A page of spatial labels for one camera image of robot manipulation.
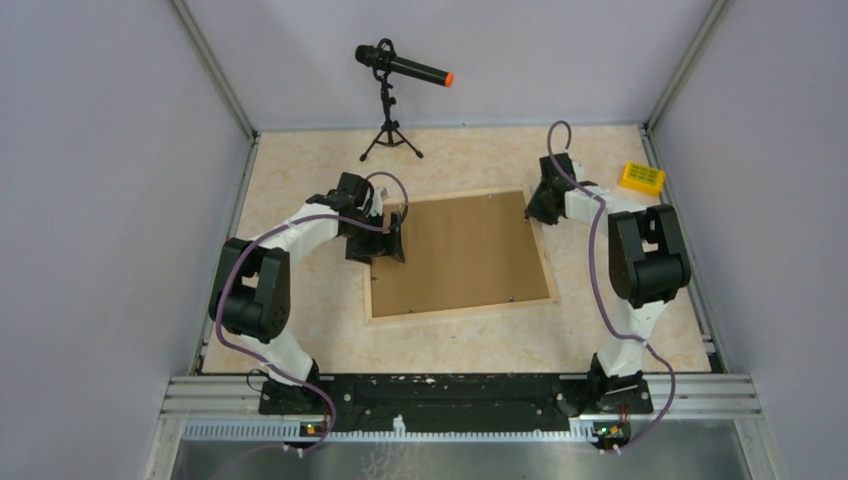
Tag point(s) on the black microphone orange tip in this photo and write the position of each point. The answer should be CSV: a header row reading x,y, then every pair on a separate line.
x,y
404,65

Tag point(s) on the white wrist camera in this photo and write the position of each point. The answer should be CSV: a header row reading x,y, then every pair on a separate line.
x,y
579,171
377,201

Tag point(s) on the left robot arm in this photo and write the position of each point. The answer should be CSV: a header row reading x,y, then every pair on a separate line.
x,y
250,302

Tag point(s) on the black tripod mic stand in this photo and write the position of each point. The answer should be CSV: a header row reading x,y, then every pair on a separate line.
x,y
389,134

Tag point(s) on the brown cardboard backing board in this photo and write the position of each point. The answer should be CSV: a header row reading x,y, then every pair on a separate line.
x,y
464,255

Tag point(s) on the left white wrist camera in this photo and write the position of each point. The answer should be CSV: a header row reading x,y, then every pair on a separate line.
x,y
377,201

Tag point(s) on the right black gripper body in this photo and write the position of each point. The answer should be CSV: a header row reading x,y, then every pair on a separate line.
x,y
549,218

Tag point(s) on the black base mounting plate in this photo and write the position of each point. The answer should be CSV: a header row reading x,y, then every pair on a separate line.
x,y
454,403

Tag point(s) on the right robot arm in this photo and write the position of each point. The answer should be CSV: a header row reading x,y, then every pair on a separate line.
x,y
647,266

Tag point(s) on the aluminium rail front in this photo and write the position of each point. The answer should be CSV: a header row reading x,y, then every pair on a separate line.
x,y
707,425

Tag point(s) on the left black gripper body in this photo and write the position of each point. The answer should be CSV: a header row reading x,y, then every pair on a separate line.
x,y
361,232

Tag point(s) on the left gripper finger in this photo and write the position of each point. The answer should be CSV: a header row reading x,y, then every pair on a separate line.
x,y
396,242
365,252

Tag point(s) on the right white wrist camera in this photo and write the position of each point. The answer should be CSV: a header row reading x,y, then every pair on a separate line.
x,y
579,171

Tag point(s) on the yellow rectangular block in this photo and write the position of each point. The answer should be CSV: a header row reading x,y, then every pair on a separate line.
x,y
643,179

